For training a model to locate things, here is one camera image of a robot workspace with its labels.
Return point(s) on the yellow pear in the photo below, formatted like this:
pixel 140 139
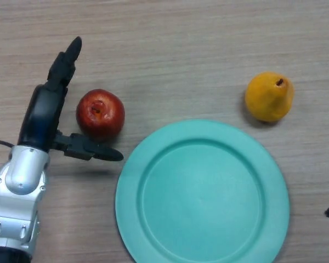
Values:
pixel 268 98

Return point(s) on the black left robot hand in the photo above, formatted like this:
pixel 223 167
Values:
pixel 41 117

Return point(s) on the red apple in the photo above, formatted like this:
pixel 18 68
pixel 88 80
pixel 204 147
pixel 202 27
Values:
pixel 101 113

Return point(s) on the green plate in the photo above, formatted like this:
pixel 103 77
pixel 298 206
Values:
pixel 203 197

